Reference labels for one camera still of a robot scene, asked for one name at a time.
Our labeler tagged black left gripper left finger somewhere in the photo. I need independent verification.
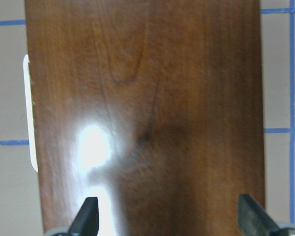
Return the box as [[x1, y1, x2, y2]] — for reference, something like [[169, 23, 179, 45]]
[[67, 197, 99, 236]]

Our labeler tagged dark brown wooden cabinet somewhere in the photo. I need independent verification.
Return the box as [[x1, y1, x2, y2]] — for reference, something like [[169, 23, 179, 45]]
[[25, 0, 265, 236]]

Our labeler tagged white drawer handle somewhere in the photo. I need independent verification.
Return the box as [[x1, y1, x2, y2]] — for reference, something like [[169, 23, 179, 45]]
[[23, 54, 38, 173]]

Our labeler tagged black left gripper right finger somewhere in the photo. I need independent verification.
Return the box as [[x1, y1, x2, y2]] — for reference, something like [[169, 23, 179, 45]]
[[237, 194, 280, 236]]

